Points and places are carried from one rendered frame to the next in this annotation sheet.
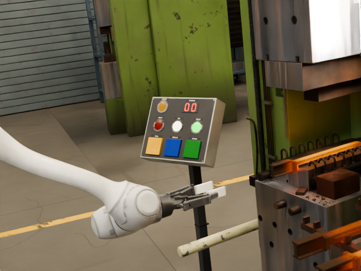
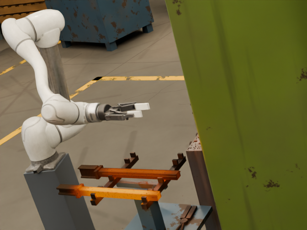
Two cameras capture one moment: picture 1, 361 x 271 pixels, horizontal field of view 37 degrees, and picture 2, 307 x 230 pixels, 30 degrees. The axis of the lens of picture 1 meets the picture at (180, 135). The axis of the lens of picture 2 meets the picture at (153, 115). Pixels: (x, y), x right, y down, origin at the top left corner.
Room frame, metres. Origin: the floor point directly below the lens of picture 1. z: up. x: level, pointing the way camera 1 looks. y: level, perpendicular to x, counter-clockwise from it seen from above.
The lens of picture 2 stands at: (0.53, -2.12, 1.92)
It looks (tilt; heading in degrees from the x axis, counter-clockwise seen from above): 22 degrees down; 59
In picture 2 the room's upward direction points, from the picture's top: 15 degrees counter-clockwise
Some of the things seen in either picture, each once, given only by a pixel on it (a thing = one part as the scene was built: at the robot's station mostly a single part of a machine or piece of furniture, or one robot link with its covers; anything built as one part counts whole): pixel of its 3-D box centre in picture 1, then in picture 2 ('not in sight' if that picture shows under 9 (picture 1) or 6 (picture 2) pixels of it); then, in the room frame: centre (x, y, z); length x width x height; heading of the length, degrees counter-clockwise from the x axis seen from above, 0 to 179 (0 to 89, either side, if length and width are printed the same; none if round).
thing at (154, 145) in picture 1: (154, 146); not in sight; (2.29, 0.12, 1.01); 0.07 x 0.05 x 0.07; 53
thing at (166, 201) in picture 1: (170, 202); (109, 112); (1.62, 0.06, 1.00); 0.09 x 0.08 x 0.07; 118
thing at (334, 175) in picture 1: (338, 183); not in sight; (1.75, -0.51, 0.95); 0.12 x 0.09 x 0.07; 118
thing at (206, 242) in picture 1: (224, 236); not in sight; (2.14, -0.14, 0.62); 0.44 x 0.05 x 0.05; 118
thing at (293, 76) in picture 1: (327, 65); not in sight; (1.98, -0.56, 1.32); 0.42 x 0.20 x 0.10; 118
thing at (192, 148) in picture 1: (192, 149); not in sight; (2.17, -0.04, 1.01); 0.07 x 0.05 x 0.07; 53
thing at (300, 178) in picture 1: (331, 159); not in sight; (1.98, -0.56, 0.96); 0.42 x 0.20 x 0.09; 118
